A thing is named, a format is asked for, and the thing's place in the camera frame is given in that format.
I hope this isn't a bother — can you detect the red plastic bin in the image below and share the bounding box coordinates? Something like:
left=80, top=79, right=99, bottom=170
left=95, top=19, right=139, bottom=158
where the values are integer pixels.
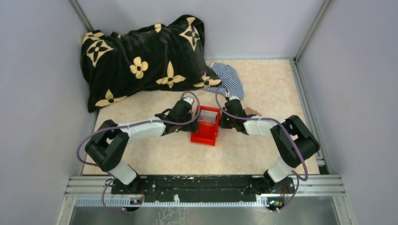
left=190, top=106, right=221, bottom=146

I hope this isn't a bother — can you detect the pink leather card holder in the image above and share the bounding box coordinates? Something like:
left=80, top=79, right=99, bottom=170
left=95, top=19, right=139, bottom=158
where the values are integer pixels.
left=245, top=107, right=261, bottom=117

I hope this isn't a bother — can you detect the grey card in bin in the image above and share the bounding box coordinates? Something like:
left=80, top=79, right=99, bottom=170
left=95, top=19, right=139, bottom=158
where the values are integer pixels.
left=199, top=111, right=218, bottom=124

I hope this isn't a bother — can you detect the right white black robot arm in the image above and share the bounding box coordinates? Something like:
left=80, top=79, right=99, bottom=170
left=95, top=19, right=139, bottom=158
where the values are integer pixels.
left=220, top=96, right=320, bottom=193

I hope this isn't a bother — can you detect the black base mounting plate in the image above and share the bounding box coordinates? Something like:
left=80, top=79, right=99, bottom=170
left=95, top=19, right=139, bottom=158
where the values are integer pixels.
left=111, top=175, right=294, bottom=203

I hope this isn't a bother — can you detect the white cable duct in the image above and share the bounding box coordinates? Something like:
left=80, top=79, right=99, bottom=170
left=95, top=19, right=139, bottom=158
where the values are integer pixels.
left=75, top=195, right=269, bottom=207

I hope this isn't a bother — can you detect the aluminium frame rail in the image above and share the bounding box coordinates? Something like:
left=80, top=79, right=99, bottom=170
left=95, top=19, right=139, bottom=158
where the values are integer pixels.
left=65, top=175, right=345, bottom=196

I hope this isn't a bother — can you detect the blue white striped cloth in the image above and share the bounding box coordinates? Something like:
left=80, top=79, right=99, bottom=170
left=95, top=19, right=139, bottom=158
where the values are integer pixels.
left=202, top=62, right=245, bottom=100

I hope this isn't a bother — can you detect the black floral plush blanket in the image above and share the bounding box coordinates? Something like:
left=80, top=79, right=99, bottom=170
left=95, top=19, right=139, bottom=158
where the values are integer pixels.
left=80, top=15, right=222, bottom=113

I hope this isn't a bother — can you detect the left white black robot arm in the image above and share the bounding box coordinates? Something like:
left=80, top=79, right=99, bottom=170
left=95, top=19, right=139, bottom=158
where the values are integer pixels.
left=84, top=97, right=197, bottom=194

